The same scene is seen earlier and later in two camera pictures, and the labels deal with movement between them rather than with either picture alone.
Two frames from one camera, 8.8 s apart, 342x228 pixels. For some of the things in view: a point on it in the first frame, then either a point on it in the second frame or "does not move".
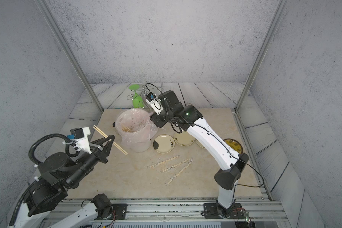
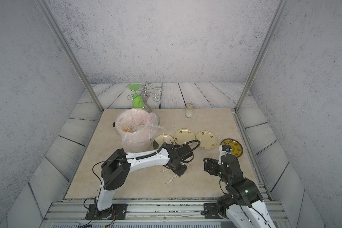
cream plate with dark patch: x=164 y=143 does not move
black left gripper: x=100 y=153 → x=180 y=173
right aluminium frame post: x=280 y=8 does not move
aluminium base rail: x=251 y=212 does not move
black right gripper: x=156 y=118 → x=214 y=162
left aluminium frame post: x=61 y=36 does not move
